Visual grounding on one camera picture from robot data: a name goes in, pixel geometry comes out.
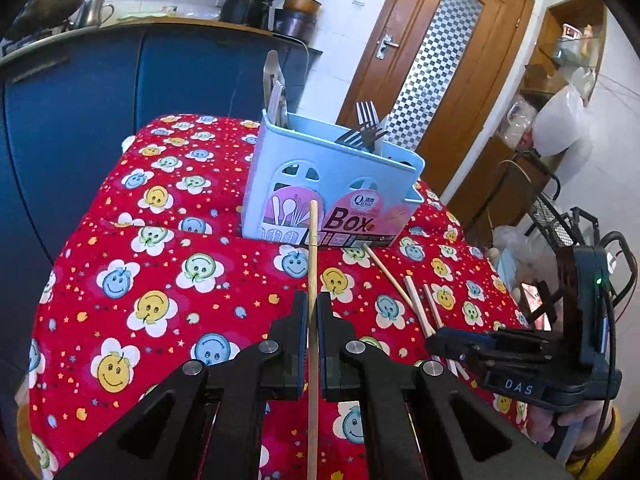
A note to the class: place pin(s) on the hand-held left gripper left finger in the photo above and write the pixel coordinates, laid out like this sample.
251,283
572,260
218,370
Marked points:
300,345

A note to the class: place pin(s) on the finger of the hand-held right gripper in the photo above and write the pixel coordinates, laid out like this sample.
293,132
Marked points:
452,350
492,337

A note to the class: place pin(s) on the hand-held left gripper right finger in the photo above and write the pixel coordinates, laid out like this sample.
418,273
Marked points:
327,345

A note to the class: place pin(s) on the wooden chopsticks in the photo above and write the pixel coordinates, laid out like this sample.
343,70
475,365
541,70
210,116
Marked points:
417,305

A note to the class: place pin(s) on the bamboo chopstick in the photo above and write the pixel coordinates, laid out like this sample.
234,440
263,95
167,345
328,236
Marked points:
390,275
313,260

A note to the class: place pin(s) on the light blue chopsticks box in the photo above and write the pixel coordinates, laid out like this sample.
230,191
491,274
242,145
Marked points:
320,180

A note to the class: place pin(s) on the person's right forearm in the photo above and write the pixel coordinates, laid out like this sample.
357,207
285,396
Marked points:
607,442

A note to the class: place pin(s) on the person's right hand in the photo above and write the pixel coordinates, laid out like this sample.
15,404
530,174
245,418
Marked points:
595,417

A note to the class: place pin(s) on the clear crumpled plastic bag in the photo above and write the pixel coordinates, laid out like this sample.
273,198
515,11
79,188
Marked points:
520,255

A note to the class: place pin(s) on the black metal rack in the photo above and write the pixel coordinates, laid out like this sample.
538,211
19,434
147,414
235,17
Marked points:
550,215

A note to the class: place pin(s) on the wooden shelf unit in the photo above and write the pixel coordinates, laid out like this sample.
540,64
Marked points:
500,180

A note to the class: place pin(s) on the red printed tablecloth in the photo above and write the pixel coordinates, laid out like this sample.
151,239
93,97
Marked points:
150,240

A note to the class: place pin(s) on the white hanging plastic bag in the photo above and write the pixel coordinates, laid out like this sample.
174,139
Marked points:
560,122

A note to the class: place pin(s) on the wooden door with glass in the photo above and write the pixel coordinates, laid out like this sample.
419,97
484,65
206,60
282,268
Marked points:
400,75

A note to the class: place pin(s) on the blue kitchen counter cabinet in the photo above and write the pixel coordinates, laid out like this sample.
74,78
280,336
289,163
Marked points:
100,95

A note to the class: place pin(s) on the brown pot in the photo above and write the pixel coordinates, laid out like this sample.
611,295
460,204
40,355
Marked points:
302,2

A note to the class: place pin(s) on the black air fryer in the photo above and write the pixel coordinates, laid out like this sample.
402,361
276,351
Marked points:
245,5

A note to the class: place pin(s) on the steel kettle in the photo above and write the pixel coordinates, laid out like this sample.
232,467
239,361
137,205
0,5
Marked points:
92,12

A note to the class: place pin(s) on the black wok with ladle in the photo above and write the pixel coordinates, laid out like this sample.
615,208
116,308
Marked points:
45,7

